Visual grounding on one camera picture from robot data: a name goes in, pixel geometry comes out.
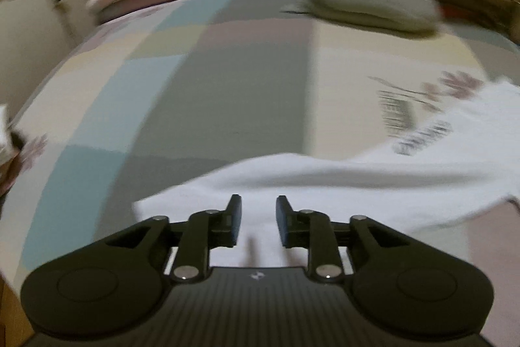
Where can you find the white printed t-shirt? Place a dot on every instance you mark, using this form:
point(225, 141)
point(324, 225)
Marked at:
point(325, 184)

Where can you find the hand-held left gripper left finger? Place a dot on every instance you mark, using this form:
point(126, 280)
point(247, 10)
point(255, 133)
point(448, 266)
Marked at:
point(234, 219)

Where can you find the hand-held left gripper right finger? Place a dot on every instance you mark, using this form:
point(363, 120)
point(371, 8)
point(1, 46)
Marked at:
point(284, 219)

